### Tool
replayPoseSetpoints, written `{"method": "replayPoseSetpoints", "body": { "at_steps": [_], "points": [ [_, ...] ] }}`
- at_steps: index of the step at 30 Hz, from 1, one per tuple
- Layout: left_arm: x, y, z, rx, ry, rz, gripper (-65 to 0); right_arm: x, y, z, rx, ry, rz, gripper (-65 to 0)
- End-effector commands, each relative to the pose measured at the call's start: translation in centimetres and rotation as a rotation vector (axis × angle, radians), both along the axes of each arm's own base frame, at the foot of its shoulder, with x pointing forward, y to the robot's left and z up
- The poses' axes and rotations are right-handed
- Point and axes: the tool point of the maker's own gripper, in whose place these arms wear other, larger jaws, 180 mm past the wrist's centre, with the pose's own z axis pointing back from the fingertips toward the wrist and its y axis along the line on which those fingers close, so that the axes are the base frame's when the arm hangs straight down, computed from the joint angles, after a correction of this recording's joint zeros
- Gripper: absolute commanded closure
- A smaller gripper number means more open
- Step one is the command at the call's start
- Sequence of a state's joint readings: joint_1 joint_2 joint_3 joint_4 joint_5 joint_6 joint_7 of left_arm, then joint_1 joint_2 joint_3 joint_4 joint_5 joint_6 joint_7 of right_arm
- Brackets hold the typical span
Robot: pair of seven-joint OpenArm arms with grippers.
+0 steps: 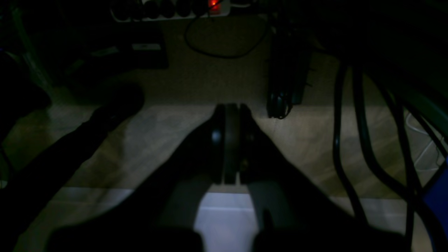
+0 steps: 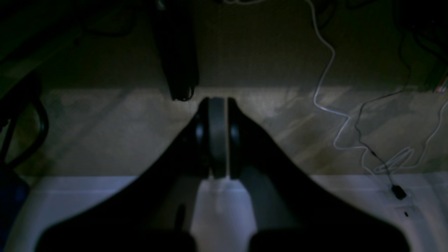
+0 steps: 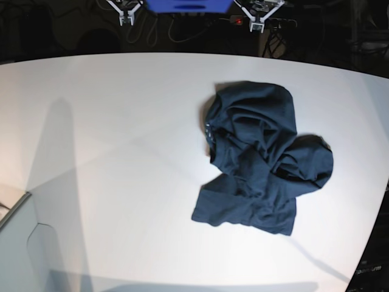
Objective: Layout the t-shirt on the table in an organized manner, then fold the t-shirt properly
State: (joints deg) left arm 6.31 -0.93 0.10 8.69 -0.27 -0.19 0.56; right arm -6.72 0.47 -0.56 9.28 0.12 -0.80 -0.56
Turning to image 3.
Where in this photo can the left gripper body with mount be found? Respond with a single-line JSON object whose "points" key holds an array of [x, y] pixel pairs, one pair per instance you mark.
{"points": [[259, 11]]}

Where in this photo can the dark blue t-shirt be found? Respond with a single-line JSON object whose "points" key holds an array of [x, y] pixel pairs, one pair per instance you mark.
{"points": [[265, 164]]}

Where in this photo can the right gripper body with mount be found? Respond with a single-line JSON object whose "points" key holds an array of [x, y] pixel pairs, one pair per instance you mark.
{"points": [[126, 10]]}

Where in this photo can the black power strip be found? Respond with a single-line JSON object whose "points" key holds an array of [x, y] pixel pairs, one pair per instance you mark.
{"points": [[276, 22]]}

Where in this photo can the blue plastic bin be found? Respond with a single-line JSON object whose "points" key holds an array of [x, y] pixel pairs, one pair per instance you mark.
{"points": [[189, 6]]}

